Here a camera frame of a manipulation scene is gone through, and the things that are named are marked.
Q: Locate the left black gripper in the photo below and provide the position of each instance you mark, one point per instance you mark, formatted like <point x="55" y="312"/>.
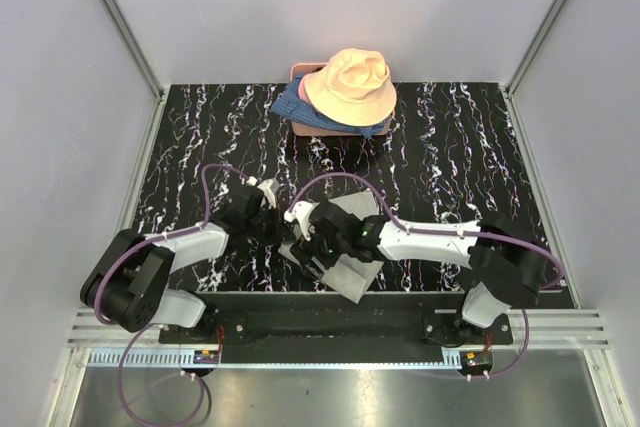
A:
<point x="275" y="236"/>

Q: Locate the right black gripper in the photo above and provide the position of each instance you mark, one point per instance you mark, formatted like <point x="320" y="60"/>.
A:
<point x="307" y="250"/>

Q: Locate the grey cloth napkin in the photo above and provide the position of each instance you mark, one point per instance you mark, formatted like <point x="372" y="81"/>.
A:
<point x="349" y="277"/>

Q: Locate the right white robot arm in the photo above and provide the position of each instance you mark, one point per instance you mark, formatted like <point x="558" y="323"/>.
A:
<point x="510" y="272"/>

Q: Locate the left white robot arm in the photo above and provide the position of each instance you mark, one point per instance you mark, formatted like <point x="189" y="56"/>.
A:
<point x="128" y="287"/>

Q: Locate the blue patterned cloth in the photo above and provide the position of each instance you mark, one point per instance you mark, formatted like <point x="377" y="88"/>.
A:
<point x="307" y="122"/>

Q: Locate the peach bucket hat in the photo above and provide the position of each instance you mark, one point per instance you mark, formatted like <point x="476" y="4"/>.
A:
<point x="353" y="88"/>

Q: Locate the pink plastic tray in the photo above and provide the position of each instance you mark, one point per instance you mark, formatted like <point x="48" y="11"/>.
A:
<point x="300" y="97"/>

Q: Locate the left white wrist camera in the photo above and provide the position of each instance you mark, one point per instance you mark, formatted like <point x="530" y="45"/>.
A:
<point x="268" y="187"/>

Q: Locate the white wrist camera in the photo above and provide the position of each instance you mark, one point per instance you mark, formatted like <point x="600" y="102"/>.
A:
<point x="268" y="187"/>
<point x="300" y="214"/>

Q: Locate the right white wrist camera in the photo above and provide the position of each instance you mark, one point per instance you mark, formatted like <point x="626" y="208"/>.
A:
<point x="300" y="214"/>

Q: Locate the white slotted cable duct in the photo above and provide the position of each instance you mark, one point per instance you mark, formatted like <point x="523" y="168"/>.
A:
<point x="158" y="357"/>

